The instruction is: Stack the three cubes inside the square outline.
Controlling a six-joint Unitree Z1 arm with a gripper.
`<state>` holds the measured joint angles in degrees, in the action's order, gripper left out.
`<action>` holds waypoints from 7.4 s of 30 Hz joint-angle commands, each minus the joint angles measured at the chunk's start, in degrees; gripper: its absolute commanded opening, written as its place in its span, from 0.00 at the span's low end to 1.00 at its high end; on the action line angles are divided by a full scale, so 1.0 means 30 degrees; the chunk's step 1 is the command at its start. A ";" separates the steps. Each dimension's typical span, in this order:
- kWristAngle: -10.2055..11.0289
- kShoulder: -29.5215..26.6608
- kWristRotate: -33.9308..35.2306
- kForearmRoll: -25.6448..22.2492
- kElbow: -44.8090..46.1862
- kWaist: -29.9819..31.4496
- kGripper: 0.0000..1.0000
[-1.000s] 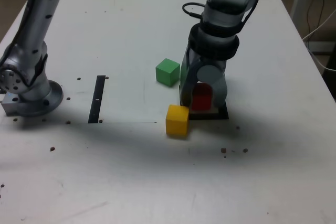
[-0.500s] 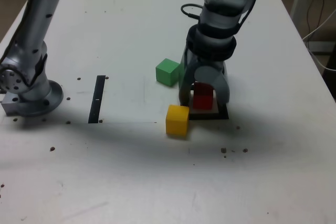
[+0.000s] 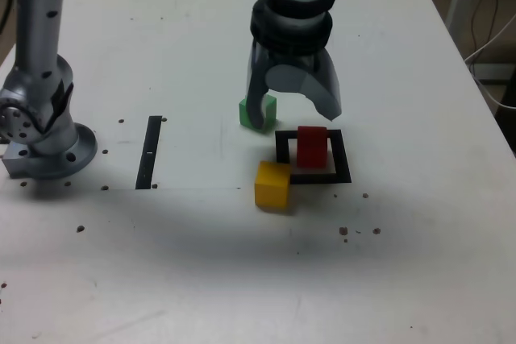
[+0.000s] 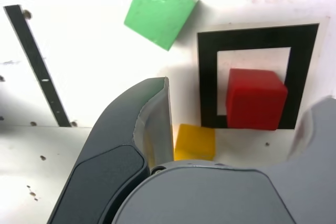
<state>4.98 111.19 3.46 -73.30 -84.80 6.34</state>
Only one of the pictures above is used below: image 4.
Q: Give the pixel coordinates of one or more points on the black tape square outline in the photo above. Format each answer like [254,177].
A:
[207,77]

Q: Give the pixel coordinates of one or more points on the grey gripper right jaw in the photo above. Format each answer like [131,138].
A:
[210,197]

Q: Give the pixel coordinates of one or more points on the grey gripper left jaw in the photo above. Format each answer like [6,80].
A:
[113,134]

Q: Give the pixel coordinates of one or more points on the green cube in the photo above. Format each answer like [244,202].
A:
[157,11]

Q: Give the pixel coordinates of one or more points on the red cube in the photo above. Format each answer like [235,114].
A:
[254,100]

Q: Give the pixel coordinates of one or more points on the yellow cube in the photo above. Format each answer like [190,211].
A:
[194,142]

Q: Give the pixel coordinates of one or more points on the black tape strip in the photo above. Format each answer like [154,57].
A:
[34,58]

